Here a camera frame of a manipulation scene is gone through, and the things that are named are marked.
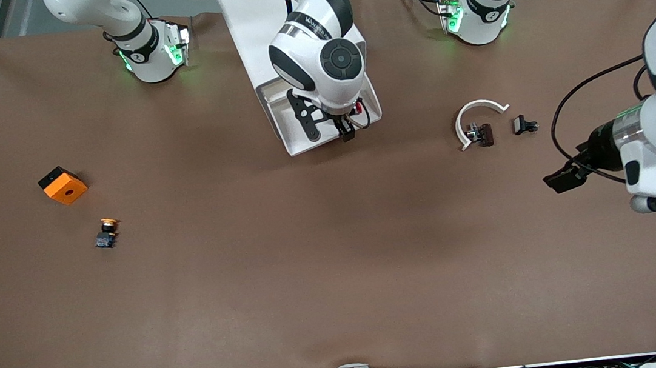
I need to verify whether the orange and black box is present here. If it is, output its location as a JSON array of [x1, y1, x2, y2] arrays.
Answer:
[[36, 163, 90, 209]]

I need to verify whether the white drawer cabinet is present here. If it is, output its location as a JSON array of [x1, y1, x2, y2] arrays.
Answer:
[[213, 0, 370, 107]]

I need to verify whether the white curved plastic piece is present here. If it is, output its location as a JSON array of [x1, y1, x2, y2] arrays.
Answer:
[[452, 96, 514, 153]]

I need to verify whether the brown table mat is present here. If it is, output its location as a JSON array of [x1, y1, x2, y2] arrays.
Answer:
[[0, 0, 656, 368]]

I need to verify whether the dark brown small component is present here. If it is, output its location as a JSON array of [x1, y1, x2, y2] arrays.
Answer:
[[466, 121, 495, 150]]

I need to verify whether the small black component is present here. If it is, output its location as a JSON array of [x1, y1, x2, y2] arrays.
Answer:
[[512, 113, 540, 136]]

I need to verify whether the yellow push button switch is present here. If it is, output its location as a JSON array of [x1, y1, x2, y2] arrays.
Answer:
[[92, 217, 122, 250]]

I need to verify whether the white plastic drawer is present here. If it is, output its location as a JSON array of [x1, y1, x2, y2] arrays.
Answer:
[[255, 66, 387, 159]]

